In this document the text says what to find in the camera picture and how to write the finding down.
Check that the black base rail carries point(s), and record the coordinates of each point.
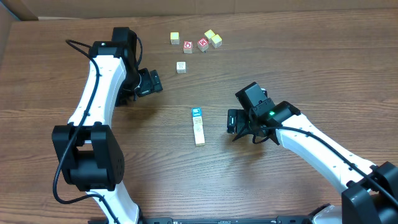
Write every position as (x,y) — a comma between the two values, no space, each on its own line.
(224,220)

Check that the yellow block upper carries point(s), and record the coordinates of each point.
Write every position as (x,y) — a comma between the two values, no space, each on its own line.
(209,34)

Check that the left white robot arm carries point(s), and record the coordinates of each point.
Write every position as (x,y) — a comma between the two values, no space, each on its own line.
(91,162)

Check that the red block letter E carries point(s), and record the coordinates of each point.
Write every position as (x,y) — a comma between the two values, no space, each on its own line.
(203,44)

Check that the yellow block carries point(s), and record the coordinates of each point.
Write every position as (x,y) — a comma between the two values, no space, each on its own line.
(216,41)
(209,34)
(174,38)

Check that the white patterned block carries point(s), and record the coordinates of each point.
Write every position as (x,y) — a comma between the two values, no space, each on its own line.
(198,120)
(181,67)

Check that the red block letter left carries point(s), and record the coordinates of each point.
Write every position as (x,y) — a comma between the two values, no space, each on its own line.
(188,47)

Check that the red framed block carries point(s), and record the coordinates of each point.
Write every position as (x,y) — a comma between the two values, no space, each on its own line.
(198,130)

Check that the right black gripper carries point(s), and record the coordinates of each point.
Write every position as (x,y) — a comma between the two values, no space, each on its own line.
(242,127)

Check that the yellow block far left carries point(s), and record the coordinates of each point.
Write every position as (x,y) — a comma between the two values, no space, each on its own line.
(174,38)

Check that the plain white block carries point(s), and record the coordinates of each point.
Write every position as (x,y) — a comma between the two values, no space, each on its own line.
(199,139)

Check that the yellow block right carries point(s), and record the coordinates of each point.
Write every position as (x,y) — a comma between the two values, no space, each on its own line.
(216,41)

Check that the blue letter block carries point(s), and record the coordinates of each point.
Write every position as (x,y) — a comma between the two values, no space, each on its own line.
(196,112)

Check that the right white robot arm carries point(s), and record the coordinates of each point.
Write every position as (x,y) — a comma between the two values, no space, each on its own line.
(368,192)

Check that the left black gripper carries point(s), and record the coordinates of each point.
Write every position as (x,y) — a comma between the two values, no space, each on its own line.
(150,82)

